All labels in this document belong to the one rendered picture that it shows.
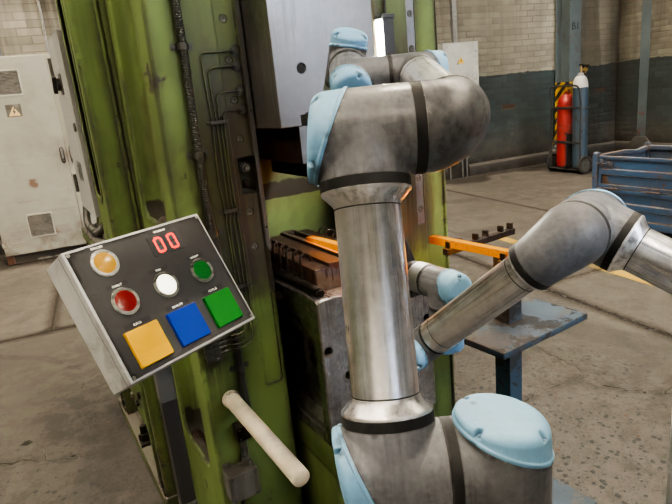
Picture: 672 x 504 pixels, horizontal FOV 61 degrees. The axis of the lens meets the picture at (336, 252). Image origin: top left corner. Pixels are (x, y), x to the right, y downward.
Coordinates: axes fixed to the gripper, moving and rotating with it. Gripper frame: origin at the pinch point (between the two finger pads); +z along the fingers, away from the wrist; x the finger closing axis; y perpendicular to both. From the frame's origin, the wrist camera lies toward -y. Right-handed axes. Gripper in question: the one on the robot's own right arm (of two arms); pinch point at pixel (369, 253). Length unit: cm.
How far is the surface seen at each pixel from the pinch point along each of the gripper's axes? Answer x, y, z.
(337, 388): -12.7, 36.8, 3.6
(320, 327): -15.7, 17.4, 3.3
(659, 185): 368, 54, 139
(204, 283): -46.4, -4.9, -4.4
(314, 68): -5.7, -48.7, 7.8
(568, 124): 628, 30, 427
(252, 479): -36, 64, 19
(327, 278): -8.8, 6.6, 9.0
